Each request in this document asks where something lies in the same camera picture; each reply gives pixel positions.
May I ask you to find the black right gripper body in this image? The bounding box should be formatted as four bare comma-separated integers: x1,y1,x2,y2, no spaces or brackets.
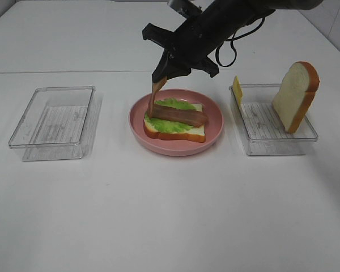
142,1,275,77

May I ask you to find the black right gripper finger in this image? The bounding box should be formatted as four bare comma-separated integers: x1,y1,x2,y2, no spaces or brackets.
152,50,168,83
165,63,192,80

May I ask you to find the bacon strip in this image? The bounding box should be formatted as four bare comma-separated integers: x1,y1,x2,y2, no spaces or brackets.
147,104,209,127
147,76,167,118

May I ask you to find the green lettuce leaf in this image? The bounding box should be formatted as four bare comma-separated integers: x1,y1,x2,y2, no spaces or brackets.
144,98,202,133

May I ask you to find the yellow cheese slice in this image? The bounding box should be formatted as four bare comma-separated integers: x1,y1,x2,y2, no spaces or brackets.
232,76,243,111

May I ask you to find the bread slice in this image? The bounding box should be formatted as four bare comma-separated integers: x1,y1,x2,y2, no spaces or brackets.
272,61,320,133
143,121,206,143

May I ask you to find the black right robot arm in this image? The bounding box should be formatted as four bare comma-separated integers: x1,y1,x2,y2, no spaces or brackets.
142,0,320,83

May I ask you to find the pink round plate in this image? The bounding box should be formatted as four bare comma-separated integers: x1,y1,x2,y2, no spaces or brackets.
129,89,224,156

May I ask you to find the clear right plastic tray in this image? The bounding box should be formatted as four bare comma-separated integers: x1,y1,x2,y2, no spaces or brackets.
229,83,318,156

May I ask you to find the clear plastic tray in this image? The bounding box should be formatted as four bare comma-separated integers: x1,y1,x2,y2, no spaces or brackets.
229,83,318,156
8,86,100,162

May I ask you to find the clear left plastic tray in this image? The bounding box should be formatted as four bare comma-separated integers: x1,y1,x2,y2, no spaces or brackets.
8,86,100,162

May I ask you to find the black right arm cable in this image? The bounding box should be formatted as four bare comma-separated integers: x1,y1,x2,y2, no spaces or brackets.
214,8,275,67

